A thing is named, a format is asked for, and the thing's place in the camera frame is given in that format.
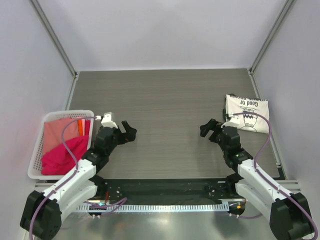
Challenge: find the right aluminium frame post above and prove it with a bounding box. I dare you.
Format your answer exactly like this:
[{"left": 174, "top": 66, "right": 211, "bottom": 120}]
[{"left": 247, "top": 0, "right": 296, "bottom": 76}]

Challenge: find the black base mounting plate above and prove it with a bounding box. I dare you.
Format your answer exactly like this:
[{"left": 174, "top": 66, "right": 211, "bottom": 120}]
[{"left": 93, "top": 177, "right": 244, "bottom": 206}]

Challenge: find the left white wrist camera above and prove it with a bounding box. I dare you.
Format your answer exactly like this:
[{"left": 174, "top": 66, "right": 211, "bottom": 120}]
[{"left": 95, "top": 112, "right": 118, "bottom": 129}]

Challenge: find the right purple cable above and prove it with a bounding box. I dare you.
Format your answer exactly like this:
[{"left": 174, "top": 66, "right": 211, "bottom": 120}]
[{"left": 229, "top": 111, "right": 316, "bottom": 240}]

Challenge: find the purple cable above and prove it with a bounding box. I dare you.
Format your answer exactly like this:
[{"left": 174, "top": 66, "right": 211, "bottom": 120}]
[
  {"left": 28, "top": 115, "right": 128, "bottom": 240},
  {"left": 229, "top": 111, "right": 316, "bottom": 240}
]

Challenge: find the salmon pink t shirt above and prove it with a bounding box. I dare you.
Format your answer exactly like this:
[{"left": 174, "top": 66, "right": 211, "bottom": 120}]
[{"left": 42, "top": 117, "right": 82, "bottom": 154}]

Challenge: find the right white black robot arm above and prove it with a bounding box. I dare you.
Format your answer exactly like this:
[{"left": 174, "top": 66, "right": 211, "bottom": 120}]
[{"left": 199, "top": 119, "right": 319, "bottom": 240}]

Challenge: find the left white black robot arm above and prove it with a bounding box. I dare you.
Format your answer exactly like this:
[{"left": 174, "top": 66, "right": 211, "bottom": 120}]
[{"left": 20, "top": 120, "right": 137, "bottom": 240}]

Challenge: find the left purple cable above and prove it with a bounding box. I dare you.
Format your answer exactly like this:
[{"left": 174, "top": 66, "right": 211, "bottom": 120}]
[{"left": 28, "top": 115, "right": 128, "bottom": 240}]

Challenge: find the white printed folded t shirt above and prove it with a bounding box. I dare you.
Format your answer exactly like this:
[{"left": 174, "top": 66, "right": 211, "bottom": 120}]
[{"left": 225, "top": 94, "right": 270, "bottom": 134}]

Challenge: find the white plastic laundry basket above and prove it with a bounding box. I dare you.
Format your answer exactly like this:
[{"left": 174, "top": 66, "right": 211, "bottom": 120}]
[{"left": 27, "top": 109, "right": 94, "bottom": 181}]

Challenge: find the left aluminium frame post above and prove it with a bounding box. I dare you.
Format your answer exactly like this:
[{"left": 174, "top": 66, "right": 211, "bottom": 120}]
[{"left": 29, "top": 0, "right": 77, "bottom": 78}]

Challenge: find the orange t shirt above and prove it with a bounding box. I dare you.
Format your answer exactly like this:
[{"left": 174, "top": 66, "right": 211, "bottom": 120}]
[{"left": 77, "top": 119, "right": 86, "bottom": 136}]

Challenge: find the white slotted cable duct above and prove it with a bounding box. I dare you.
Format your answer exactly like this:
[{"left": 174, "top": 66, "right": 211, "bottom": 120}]
[{"left": 74, "top": 202, "right": 229, "bottom": 213}]

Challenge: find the dark green folded t shirt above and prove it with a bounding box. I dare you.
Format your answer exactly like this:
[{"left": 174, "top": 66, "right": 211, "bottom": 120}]
[{"left": 222, "top": 108, "right": 226, "bottom": 123}]

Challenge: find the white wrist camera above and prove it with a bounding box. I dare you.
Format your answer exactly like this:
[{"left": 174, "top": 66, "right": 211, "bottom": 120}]
[
  {"left": 95, "top": 112, "right": 118, "bottom": 129},
  {"left": 221, "top": 113, "right": 240, "bottom": 129}
]

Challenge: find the aluminium frame post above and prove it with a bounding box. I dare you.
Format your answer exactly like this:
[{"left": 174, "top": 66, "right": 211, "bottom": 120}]
[
  {"left": 247, "top": 0, "right": 296, "bottom": 76},
  {"left": 29, "top": 0, "right": 77, "bottom": 78}
]

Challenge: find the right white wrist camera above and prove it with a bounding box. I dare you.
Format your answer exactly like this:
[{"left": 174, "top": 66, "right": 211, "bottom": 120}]
[{"left": 221, "top": 113, "right": 240, "bottom": 129}]

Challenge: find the magenta pink t shirt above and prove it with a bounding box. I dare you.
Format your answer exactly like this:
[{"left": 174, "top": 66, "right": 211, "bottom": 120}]
[{"left": 41, "top": 135, "right": 89, "bottom": 176}]

